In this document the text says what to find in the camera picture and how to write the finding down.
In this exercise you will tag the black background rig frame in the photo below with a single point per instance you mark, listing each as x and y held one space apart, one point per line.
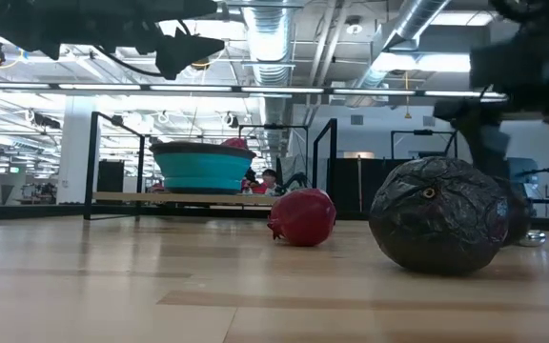
422 132
274 127

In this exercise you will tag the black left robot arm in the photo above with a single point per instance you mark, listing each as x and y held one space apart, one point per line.
26 24

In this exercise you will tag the red pomegranate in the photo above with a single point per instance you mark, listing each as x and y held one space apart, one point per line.
303 216

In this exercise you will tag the black low partition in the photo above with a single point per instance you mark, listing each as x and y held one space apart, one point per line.
351 181

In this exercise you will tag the raised wooden board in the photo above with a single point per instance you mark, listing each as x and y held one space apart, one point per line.
127 197

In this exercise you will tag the person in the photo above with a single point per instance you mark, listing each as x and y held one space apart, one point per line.
270 177

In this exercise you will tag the dark purple eggplant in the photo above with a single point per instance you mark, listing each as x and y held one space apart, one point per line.
517 219

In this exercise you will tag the black metal table frame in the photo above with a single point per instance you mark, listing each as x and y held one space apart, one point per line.
94 167

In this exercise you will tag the long overhead light bar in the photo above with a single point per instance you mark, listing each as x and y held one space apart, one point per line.
98 86

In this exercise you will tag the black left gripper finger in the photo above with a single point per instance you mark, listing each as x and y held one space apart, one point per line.
181 54

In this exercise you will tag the small silver metal object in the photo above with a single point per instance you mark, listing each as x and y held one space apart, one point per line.
534 238

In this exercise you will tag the white building column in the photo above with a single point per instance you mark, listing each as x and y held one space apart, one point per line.
74 157

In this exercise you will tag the silver spiral air duct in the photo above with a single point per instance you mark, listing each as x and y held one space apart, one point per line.
412 19
269 38

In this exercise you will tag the blue collapsible bowl grey rim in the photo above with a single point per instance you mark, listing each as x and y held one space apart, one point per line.
203 171

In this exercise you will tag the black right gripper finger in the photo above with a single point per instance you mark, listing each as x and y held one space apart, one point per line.
486 135

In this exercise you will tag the black crinkled round fruit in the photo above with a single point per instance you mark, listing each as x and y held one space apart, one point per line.
439 224

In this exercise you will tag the black metal upright arch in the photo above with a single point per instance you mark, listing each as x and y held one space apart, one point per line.
333 152

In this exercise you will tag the black cabinet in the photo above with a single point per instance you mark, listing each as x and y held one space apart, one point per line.
110 176

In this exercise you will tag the black background robot arm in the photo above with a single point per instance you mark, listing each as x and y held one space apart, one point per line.
250 178
298 180

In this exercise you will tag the blue background screen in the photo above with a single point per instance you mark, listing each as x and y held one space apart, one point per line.
524 167

